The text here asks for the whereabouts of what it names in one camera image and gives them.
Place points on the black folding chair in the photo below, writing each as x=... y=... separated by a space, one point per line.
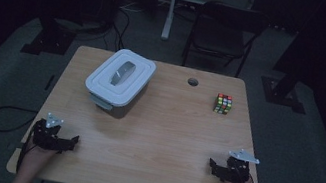
x=221 y=37

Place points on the small black floor strip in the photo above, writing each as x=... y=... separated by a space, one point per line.
x=49 y=82

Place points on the white desk frame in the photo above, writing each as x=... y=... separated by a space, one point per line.
x=172 y=5

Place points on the transparent brown storage box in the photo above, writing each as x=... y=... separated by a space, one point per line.
x=101 y=101

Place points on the person's left hand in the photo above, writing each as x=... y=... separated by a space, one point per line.
x=35 y=158

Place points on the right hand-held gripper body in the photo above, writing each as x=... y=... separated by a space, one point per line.
x=236 y=172

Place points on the multicoloured puzzle cube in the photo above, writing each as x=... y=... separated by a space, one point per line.
x=223 y=104

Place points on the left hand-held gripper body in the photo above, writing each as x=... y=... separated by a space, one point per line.
x=46 y=137

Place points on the grey tape strip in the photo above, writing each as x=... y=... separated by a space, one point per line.
x=15 y=146

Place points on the black stand base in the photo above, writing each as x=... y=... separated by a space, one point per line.
x=48 y=41

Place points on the black stand with base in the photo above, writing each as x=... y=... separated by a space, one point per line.
x=282 y=92

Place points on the white storage box lid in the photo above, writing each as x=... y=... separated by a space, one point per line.
x=101 y=84

